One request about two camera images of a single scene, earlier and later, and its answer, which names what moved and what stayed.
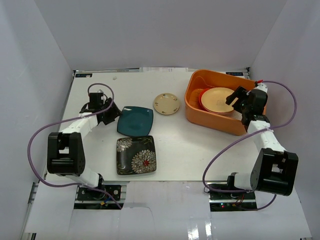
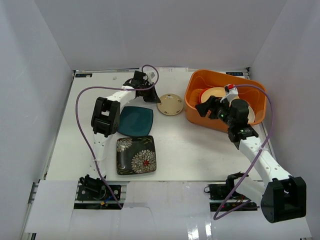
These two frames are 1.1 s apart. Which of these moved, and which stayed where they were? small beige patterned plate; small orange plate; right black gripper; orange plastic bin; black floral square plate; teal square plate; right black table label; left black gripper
Moved: small beige patterned plate; left black gripper; right black gripper
Stayed: small orange plate; orange plastic bin; right black table label; teal square plate; black floral square plate
